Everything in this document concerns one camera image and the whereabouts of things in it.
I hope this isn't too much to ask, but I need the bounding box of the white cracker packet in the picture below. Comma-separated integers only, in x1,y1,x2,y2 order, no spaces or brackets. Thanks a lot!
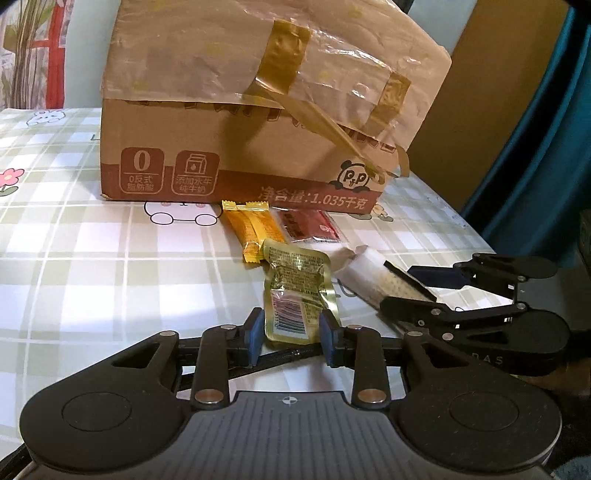
336,244,437,310

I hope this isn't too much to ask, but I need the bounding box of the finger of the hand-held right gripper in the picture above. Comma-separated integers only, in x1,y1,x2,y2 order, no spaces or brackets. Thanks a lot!
379,260,529,340
407,253,529,298

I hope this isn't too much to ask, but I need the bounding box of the dark red snack packet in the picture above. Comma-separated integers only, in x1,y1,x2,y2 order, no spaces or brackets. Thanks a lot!
274,209,341,244

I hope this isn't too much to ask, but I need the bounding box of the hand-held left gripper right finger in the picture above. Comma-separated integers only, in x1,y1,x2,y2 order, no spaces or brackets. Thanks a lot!
318,308,490,398

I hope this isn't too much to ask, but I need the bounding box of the wooden board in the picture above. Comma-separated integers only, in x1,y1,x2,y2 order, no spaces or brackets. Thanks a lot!
406,0,573,217

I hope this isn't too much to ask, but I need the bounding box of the cardboard box with plastic liner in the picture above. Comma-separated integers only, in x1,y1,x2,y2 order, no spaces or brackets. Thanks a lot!
99,0,452,217

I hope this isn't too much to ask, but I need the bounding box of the printed backdrop cloth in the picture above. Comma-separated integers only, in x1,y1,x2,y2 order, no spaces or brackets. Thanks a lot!
0,0,123,110

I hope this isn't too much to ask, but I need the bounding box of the gold foil snack packet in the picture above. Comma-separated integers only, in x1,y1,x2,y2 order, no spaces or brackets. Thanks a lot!
262,239,340,344

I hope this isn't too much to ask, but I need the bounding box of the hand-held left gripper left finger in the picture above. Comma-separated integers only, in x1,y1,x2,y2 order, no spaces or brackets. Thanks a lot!
92,307,267,398

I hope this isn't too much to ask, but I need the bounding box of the teal curtain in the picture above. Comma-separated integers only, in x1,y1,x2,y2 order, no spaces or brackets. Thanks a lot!
462,0,591,250

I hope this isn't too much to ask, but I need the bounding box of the yellow stick packet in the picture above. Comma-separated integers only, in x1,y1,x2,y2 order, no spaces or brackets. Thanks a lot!
245,203,283,252
222,200,259,264

